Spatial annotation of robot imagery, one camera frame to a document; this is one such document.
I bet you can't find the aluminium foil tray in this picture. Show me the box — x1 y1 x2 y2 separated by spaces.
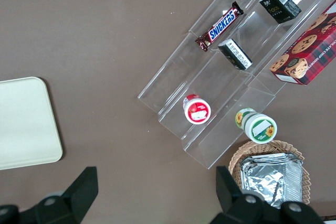
239 152 305 209

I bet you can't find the clear acrylic stepped shelf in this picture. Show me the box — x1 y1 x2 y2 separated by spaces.
137 0 336 170

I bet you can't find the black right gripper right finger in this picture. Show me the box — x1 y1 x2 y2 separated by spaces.
209 165 327 224

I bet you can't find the small black carton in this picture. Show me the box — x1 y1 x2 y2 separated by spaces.
217 38 254 71
259 0 302 25

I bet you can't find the red lid jar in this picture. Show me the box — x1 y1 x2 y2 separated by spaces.
182 93 212 125

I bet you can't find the light wicker basket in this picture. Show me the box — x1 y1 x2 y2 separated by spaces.
228 140 311 207

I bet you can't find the cream plastic tray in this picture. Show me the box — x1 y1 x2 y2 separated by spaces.
0 76 64 171

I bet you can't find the red tartan cookie box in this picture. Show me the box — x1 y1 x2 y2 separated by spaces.
269 0 336 86

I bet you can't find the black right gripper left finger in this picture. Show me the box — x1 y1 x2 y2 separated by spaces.
0 166 100 224

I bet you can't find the Snickers chocolate bar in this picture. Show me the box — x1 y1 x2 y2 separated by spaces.
194 1 245 52

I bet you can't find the green lid jar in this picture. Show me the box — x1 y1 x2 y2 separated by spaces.
234 107 278 144

